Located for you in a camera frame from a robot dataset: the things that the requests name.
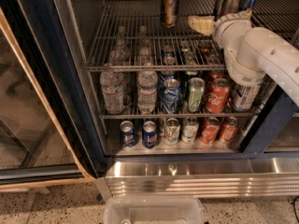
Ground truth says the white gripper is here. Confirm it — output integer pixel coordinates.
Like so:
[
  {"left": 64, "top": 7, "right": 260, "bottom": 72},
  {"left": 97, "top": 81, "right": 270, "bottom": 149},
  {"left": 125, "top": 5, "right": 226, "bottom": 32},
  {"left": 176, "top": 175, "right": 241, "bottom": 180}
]
[{"left": 188, "top": 8, "right": 252, "bottom": 49}]

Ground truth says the silver blue redbull can front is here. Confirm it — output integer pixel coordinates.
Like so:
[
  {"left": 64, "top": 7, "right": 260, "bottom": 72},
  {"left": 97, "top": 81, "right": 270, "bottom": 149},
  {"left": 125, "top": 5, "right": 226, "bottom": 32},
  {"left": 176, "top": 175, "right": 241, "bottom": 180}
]
[{"left": 221, "top": 0, "right": 241, "bottom": 16}]

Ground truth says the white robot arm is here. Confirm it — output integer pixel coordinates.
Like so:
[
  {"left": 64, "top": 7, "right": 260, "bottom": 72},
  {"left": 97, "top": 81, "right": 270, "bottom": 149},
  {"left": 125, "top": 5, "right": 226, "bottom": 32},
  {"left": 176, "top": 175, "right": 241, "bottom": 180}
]
[{"left": 188, "top": 11, "right": 299, "bottom": 105}]

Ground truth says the brown gold tall can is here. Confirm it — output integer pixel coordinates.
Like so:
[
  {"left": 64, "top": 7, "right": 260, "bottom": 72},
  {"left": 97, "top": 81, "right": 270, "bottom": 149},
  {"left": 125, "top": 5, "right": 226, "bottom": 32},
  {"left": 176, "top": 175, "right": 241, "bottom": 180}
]
[{"left": 160, "top": 0, "right": 179, "bottom": 28}]

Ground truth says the green soda can middle shelf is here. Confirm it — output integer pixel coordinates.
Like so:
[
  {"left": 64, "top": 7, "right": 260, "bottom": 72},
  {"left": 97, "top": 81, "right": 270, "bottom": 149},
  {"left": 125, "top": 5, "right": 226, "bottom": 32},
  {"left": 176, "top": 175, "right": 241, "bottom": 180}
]
[{"left": 188, "top": 77, "right": 205, "bottom": 112}]

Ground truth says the red coca-cola can middle shelf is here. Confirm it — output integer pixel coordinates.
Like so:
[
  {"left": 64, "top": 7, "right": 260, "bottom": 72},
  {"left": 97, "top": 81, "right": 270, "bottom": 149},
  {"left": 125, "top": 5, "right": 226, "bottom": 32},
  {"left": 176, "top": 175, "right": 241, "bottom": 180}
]
[{"left": 206, "top": 78, "right": 230, "bottom": 114}]

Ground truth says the white blue can middle shelf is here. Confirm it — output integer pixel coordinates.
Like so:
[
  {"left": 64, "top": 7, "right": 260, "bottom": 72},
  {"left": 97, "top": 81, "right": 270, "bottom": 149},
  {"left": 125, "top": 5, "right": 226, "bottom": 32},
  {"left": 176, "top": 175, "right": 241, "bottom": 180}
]
[{"left": 232, "top": 84, "right": 262, "bottom": 111}]

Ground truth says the blue pepsi can middle shelf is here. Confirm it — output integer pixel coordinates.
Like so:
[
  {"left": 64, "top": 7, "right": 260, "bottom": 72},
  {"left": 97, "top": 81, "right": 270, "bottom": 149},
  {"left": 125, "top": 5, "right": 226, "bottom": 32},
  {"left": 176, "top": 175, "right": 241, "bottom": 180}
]
[{"left": 162, "top": 78, "right": 180, "bottom": 114}]

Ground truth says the white green can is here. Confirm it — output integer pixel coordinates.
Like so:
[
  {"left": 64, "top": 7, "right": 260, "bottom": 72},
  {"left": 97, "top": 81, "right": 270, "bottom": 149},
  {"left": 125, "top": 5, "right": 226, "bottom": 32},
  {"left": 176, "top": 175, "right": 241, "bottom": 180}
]
[
  {"left": 181, "top": 117, "right": 199, "bottom": 143},
  {"left": 164, "top": 118, "right": 180, "bottom": 146}
]

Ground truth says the red coke can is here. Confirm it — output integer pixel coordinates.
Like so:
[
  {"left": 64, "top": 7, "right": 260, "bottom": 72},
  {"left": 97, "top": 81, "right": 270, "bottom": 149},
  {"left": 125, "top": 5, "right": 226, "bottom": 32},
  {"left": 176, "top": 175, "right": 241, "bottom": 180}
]
[
  {"left": 200, "top": 117, "right": 221, "bottom": 145},
  {"left": 218, "top": 117, "right": 239, "bottom": 144}
]

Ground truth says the blue pepsi can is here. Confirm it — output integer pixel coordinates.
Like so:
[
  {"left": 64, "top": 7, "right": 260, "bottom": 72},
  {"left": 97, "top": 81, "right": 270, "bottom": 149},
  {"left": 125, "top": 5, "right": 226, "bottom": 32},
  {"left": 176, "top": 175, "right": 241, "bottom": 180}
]
[
  {"left": 120, "top": 120, "right": 135, "bottom": 147},
  {"left": 142, "top": 120, "right": 157, "bottom": 148}
]

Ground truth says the blue pepsi can bottom left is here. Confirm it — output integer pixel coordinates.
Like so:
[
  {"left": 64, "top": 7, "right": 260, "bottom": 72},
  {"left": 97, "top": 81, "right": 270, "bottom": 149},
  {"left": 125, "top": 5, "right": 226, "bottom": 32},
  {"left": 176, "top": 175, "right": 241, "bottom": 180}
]
[{"left": 120, "top": 120, "right": 135, "bottom": 147}]

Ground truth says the stainless steel fridge base grille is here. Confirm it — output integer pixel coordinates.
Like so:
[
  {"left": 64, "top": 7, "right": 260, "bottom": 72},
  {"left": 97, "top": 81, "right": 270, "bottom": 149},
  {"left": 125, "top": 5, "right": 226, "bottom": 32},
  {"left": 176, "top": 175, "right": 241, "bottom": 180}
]
[{"left": 95, "top": 158, "right": 299, "bottom": 200}]

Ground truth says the open glass fridge door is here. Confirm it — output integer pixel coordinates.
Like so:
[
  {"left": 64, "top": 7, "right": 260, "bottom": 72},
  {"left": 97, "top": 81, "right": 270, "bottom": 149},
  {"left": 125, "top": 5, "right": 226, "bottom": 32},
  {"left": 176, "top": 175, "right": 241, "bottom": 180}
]
[{"left": 0, "top": 0, "right": 105, "bottom": 191}]

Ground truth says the clear water bottle right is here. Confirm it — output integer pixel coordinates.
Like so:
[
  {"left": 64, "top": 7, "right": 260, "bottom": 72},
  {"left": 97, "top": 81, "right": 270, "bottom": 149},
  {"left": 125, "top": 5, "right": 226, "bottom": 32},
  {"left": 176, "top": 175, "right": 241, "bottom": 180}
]
[{"left": 137, "top": 58, "right": 158, "bottom": 114}]

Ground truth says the clear water bottle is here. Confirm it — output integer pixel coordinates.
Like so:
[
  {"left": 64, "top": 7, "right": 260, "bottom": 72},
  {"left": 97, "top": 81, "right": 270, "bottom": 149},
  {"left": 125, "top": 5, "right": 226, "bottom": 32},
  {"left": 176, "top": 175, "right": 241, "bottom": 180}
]
[
  {"left": 100, "top": 50, "right": 124, "bottom": 115},
  {"left": 137, "top": 58, "right": 158, "bottom": 114}
]

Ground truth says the clear water bottle left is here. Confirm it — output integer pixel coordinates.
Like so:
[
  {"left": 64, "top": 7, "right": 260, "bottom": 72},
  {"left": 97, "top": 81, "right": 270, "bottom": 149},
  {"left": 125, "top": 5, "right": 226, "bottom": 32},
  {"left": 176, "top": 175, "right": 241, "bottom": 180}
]
[{"left": 100, "top": 50, "right": 124, "bottom": 115}]

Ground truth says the clear plastic bin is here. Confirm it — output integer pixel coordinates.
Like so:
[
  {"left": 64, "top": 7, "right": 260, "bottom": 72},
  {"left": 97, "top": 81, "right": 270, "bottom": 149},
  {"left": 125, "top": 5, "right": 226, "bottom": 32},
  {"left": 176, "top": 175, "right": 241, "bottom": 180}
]
[{"left": 103, "top": 196, "right": 204, "bottom": 224}]

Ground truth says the middle wire fridge shelf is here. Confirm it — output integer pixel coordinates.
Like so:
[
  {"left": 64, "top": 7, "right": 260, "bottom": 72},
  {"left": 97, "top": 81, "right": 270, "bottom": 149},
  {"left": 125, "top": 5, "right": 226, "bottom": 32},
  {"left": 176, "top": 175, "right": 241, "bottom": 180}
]
[{"left": 99, "top": 106, "right": 260, "bottom": 119}]

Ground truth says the wire fridge shelf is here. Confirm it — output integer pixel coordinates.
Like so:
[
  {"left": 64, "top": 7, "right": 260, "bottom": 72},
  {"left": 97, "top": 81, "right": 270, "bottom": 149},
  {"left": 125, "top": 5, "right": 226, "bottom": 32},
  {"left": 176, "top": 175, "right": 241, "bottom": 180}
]
[
  {"left": 99, "top": 106, "right": 260, "bottom": 119},
  {"left": 86, "top": 0, "right": 299, "bottom": 72}
]

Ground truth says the top wire fridge shelf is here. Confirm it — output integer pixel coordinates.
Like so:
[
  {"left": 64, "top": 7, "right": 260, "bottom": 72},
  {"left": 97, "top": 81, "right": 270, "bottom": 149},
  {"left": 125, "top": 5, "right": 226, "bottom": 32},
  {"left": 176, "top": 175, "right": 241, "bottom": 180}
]
[{"left": 86, "top": 0, "right": 299, "bottom": 72}]

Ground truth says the black cable on floor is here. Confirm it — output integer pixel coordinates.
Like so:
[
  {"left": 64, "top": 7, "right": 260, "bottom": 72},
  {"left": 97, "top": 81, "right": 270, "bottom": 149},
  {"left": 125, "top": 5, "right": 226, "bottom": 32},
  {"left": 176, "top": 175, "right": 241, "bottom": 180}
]
[{"left": 291, "top": 195, "right": 299, "bottom": 224}]

